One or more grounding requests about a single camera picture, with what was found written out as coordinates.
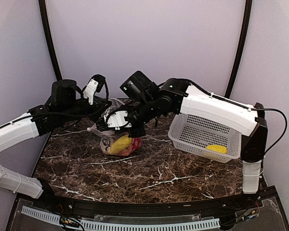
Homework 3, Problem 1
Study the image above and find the red toy bell pepper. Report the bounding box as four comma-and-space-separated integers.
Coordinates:
131, 138, 142, 151

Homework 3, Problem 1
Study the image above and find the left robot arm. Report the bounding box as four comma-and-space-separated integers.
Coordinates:
0, 75, 108, 210

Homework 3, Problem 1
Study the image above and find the clear zip top bag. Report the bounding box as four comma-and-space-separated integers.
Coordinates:
87, 98, 143, 156

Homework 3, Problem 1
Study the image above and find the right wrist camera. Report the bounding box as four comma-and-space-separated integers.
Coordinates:
95, 111, 131, 131

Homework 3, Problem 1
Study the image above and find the yellow toy corn cob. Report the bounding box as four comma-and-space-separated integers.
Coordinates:
108, 135, 132, 154

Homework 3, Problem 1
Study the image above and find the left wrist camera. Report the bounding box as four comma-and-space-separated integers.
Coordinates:
82, 74, 109, 105

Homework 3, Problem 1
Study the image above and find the black left corner post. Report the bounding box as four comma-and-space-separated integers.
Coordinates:
38, 0, 63, 81

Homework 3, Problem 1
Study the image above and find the black right corner post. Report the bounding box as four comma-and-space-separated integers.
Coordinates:
224, 0, 253, 98

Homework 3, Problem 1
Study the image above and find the white slotted cable duct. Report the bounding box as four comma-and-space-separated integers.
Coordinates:
21, 206, 220, 231

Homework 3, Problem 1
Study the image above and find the black corner post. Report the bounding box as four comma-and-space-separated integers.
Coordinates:
224, 0, 253, 98
38, 0, 63, 81

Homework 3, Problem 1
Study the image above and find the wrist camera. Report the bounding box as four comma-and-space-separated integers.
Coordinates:
95, 111, 131, 131
82, 74, 109, 105

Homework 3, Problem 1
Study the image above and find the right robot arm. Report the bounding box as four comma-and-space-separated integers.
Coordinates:
120, 71, 269, 209

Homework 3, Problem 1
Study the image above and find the black front rail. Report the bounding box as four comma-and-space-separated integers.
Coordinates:
32, 185, 277, 219

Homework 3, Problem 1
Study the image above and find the white perforated plastic basket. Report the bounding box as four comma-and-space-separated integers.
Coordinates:
168, 114, 241, 163

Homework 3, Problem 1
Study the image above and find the yellow toy mango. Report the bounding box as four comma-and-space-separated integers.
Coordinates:
206, 145, 227, 154

